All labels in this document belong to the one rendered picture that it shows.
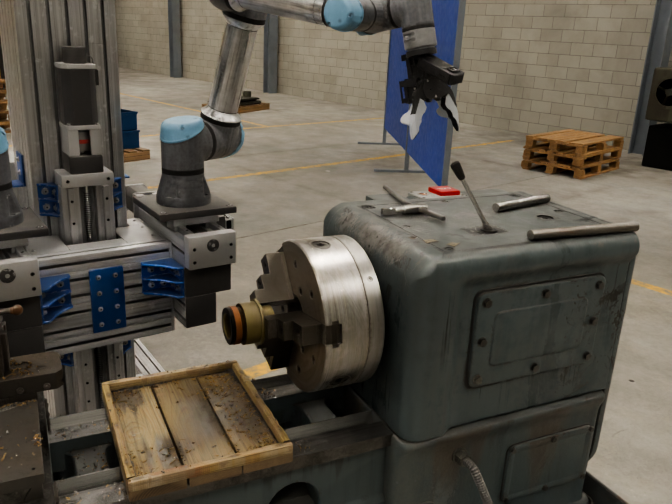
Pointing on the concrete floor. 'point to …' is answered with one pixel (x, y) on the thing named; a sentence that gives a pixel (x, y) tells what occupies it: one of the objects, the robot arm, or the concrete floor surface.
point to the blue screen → (434, 136)
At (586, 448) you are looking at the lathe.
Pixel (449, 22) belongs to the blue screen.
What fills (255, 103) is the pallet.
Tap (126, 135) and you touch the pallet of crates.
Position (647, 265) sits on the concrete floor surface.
